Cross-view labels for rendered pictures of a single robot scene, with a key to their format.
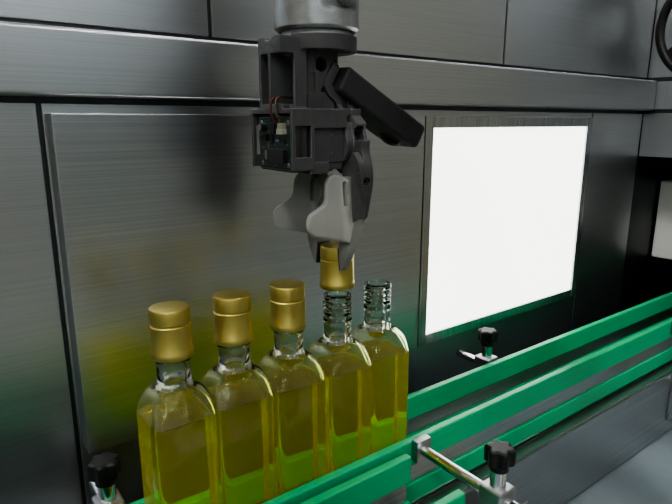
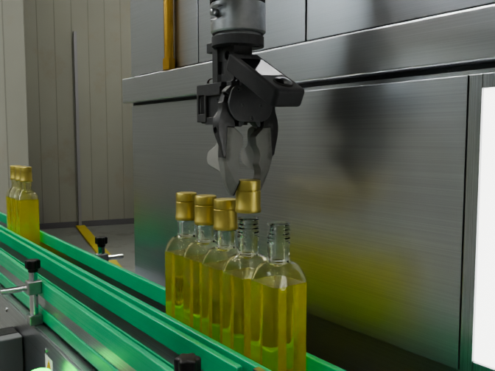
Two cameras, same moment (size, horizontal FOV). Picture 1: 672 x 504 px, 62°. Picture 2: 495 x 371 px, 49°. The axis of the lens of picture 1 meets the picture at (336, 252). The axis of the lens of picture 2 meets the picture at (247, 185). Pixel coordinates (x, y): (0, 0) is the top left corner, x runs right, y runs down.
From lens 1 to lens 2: 0.92 m
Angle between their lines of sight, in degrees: 89
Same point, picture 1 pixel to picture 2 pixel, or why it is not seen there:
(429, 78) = (484, 27)
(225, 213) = (287, 160)
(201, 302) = (273, 218)
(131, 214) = not seen: hidden behind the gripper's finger
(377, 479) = (214, 360)
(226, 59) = (297, 55)
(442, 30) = not seen: outside the picture
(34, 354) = not seen: hidden behind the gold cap
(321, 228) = (211, 160)
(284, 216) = (245, 157)
